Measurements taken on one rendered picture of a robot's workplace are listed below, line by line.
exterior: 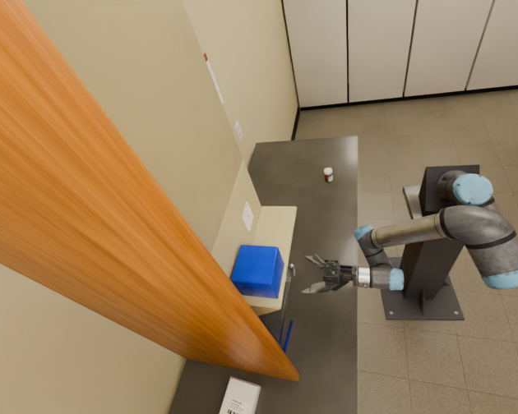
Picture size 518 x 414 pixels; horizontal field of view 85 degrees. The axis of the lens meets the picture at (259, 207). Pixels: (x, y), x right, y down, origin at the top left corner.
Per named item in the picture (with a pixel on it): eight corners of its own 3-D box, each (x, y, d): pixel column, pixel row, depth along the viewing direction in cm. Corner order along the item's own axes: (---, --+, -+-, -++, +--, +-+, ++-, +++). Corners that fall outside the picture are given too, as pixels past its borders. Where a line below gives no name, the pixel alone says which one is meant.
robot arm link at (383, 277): (400, 286, 105) (404, 295, 97) (368, 282, 108) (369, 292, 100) (400, 264, 104) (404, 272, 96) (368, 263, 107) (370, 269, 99)
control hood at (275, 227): (247, 316, 80) (236, 304, 73) (268, 223, 99) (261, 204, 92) (287, 322, 77) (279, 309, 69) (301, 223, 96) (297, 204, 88)
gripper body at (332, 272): (322, 258, 107) (356, 259, 103) (324, 269, 113) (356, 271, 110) (321, 277, 103) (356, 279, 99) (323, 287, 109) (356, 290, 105)
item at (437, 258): (441, 255, 217) (481, 172, 150) (464, 319, 188) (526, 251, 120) (374, 258, 229) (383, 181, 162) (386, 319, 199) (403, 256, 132)
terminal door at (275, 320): (277, 350, 112) (251, 315, 82) (289, 278, 130) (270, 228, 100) (279, 350, 112) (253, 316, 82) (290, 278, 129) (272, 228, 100)
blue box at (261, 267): (241, 295, 74) (229, 280, 67) (249, 260, 80) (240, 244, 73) (278, 299, 71) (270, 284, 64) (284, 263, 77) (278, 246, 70)
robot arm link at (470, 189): (470, 168, 117) (485, 167, 104) (486, 198, 116) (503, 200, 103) (440, 181, 121) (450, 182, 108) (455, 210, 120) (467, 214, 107)
